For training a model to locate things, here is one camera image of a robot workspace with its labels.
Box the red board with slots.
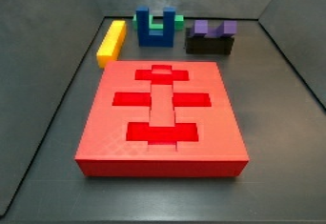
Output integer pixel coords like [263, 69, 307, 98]
[74, 61, 249, 177]

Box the purple U-shaped block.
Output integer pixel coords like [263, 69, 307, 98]
[189, 20, 236, 38]

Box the blue U-shaped block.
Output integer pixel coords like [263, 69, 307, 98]
[136, 7, 176, 48]

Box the green stepped block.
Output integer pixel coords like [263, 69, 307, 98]
[132, 14, 184, 31]

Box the black angle fixture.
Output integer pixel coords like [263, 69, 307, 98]
[184, 28, 233, 55]

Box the yellow long bar block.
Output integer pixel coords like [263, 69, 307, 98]
[96, 20, 125, 69]

